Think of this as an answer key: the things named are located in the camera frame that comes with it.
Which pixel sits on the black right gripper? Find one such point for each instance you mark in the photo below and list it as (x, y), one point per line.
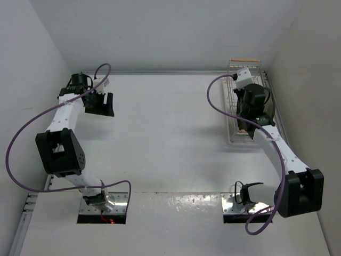
(239, 92)

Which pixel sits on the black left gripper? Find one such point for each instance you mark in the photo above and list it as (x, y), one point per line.
(103, 109)

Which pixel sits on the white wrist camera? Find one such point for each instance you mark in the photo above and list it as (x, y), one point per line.
(100, 83)
(243, 78)

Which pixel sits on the metal base plate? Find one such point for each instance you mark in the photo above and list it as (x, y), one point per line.
(115, 205)
(232, 205)

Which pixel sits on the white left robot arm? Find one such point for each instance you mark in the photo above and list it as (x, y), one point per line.
(58, 147)

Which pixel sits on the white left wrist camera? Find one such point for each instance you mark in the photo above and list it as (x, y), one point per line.
(100, 83)

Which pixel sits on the grey rimmed beige plate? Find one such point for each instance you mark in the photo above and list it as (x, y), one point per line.
(270, 105)

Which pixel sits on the white wire dish rack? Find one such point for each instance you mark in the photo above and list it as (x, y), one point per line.
(235, 137)

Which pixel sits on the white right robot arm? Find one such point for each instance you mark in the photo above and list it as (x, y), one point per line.
(303, 186)

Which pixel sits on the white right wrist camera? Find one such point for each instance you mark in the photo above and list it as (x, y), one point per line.
(243, 78)

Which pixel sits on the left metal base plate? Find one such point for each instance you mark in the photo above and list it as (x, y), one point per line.
(115, 205)

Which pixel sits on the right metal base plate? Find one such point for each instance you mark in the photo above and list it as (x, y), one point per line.
(232, 205)

